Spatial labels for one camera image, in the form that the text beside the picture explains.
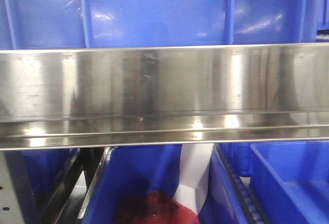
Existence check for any blue bin with red contents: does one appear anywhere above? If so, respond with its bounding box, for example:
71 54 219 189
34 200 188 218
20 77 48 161
82 144 247 223

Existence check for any red mesh item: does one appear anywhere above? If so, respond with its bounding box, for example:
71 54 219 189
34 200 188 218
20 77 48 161
113 190 200 223

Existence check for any white shelf upright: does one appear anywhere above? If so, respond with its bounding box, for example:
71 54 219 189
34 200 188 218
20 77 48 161
1 151 40 223

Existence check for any blue bin lower right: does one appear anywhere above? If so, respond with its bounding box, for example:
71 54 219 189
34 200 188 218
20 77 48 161
250 141 328 223

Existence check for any stainless steel shelf rail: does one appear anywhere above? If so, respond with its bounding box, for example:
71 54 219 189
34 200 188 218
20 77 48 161
1 43 328 151

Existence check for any blue bin upper shelf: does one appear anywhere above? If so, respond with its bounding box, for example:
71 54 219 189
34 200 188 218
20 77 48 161
1 0 320 49

